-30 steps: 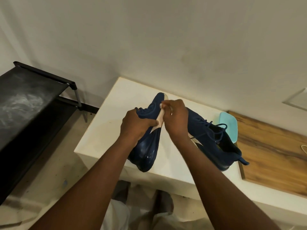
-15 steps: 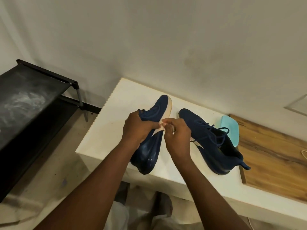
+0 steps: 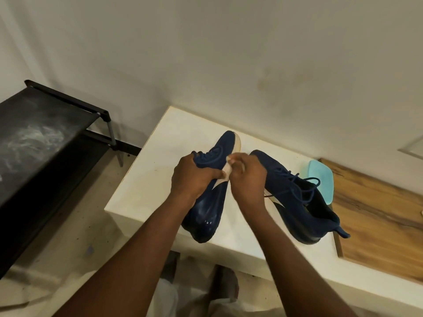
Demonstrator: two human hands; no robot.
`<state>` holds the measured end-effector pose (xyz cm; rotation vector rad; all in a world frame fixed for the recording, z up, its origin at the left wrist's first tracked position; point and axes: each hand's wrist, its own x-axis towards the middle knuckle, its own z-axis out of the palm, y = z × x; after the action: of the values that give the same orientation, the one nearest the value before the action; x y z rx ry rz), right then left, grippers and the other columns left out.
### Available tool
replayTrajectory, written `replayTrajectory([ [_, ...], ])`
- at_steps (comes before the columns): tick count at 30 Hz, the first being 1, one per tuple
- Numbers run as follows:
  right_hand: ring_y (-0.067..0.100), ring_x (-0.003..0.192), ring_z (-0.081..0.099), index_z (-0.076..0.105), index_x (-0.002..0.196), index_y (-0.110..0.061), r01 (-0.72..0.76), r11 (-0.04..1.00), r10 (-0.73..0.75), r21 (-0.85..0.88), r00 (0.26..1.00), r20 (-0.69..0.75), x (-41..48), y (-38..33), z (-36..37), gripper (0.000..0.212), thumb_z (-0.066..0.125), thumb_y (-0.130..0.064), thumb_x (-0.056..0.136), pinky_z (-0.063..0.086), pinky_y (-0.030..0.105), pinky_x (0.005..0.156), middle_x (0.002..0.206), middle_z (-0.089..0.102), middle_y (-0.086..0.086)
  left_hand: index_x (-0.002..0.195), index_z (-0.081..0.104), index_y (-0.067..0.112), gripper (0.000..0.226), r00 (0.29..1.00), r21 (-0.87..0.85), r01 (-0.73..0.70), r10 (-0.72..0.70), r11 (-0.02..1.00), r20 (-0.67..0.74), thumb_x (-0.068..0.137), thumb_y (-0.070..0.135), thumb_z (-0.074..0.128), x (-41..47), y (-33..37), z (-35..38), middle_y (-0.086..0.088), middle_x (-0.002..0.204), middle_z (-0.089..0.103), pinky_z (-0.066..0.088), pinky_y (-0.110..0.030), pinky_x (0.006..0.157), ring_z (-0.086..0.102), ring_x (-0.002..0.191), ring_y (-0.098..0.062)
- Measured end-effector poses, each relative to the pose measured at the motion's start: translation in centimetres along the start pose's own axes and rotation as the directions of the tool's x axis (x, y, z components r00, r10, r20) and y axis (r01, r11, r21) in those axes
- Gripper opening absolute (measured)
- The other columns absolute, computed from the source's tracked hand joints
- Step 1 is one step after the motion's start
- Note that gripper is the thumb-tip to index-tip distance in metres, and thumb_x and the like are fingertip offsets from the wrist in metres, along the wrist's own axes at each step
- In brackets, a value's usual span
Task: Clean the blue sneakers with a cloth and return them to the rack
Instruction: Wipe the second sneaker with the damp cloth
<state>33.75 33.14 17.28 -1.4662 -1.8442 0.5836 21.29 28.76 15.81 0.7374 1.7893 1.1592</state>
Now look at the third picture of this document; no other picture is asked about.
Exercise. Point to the person's left hand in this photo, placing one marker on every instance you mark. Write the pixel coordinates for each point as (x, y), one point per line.
(188, 178)

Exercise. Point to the person's right hand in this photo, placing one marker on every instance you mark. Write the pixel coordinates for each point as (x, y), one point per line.
(248, 181)

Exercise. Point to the beige cleaning cloth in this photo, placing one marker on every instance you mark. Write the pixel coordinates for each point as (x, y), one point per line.
(228, 168)

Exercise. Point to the black shoe rack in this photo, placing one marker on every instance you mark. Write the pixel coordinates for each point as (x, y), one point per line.
(39, 145)

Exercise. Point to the person's left forearm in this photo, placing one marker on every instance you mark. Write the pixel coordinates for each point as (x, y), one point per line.
(129, 260)

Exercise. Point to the person's right forearm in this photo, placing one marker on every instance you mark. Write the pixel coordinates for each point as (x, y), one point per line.
(297, 267)

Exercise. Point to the person's left foot grey sock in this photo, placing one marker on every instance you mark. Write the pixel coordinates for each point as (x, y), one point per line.
(170, 265)

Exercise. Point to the person's foot grey sock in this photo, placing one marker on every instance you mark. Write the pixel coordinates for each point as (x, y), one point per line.
(170, 265)
(226, 282)

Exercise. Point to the person's right foot grey sock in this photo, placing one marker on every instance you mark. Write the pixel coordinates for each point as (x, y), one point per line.
(226, 282)

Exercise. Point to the light blue plastic container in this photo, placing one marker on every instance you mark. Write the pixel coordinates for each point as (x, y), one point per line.
(322, 178)

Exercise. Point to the white shorts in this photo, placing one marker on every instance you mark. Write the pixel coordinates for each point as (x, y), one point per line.
(185, 303)

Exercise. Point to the brown wooden board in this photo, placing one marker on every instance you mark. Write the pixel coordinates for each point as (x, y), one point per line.
(380, 214)

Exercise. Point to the white wall switch plate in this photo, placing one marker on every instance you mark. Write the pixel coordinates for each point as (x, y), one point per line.
(413, 148)

